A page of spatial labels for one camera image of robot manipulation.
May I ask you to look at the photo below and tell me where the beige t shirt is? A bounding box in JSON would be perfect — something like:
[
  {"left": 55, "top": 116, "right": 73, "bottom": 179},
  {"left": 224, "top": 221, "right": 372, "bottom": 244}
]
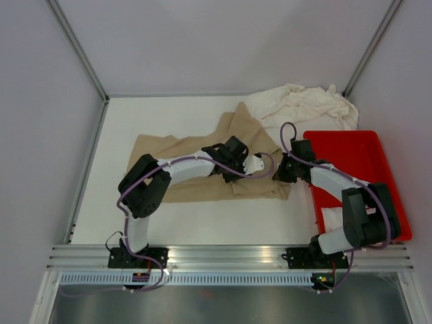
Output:
[{"left": 126, "top": 101, "right": 292, "bottom": 204}]

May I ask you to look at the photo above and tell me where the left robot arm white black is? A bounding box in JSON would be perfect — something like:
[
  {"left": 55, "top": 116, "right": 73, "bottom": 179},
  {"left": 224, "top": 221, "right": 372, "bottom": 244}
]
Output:
[{"left": 117, "top": 136, "right": 249, "bottom": 267}]

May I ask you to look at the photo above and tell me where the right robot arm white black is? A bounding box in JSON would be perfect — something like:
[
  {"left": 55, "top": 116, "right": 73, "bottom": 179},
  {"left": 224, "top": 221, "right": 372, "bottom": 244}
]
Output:
[{"left": 273, "top": 139, "right": 402, "bottom": 267}]

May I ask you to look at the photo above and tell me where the white folded cloth in bin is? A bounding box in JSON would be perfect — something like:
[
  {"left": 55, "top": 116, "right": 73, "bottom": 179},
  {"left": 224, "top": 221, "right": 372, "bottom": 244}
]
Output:
[{"left": 321, "top": 207, "right": 343, "bottom": 232}]

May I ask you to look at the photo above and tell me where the cream white t shirt pile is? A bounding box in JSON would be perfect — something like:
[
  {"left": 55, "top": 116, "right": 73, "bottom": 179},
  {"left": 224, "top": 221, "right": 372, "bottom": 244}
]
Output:
[{"left": 244, "top": 84, "right": 359, "bottom": 130}]

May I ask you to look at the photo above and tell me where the red plastic bin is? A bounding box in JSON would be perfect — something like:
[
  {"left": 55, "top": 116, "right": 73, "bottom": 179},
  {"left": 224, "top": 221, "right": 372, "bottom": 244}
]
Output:
[{"left": 303, "top": 130, "right": 412, "bottom": 242}]

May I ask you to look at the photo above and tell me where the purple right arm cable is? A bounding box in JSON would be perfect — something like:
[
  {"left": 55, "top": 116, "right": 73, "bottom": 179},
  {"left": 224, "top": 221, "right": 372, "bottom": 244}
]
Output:
[{"left": 279, "top": 121, "right": 394, "bottom": 249}]

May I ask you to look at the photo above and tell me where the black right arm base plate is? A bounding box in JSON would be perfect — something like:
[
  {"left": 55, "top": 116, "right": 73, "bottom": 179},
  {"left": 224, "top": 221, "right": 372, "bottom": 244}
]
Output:
[{"left": 281, "top": 247, "right": 349, "bottom": 270}]

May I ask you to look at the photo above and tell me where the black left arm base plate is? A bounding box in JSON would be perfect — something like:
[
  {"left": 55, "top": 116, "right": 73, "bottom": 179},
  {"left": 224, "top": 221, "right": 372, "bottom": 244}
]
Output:
[{"left": 107, "top": 247, "right": 169, "bottom": 269}]

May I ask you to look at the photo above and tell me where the white slotted cable duct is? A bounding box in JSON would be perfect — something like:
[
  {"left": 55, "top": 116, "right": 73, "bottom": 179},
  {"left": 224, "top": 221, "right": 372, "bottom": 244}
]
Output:
[{"left": 60, "top": 272, "right": 313, "bottom": 286}]

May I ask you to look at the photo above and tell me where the right aluminium frame post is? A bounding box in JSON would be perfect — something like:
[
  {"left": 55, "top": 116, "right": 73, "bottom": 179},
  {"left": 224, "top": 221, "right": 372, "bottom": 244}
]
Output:
[{"left": 342, "top": 0, "right": 404, "bottom": 99}]

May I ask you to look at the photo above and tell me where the aluminium frame post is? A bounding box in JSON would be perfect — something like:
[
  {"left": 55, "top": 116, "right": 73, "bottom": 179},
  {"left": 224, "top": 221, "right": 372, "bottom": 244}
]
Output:
[
  {"left": 342, "top": 0, "right": 404, "bottom": 99},
  {"left": 45, "top": 0, "right": 109, "bottom": 103}
]

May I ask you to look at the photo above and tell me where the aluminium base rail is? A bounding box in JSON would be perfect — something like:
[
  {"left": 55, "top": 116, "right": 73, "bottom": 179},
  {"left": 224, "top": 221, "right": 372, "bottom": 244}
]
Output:
[{"left": 46, "top": 244, "right": 414, "bottom": 272}]

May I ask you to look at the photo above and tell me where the left aluminium frame post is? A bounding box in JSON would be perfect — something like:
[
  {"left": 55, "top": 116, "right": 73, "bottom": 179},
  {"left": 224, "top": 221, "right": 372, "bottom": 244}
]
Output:
[{"left": 45, "top": 0, "right": 109, "bottom": 103}]

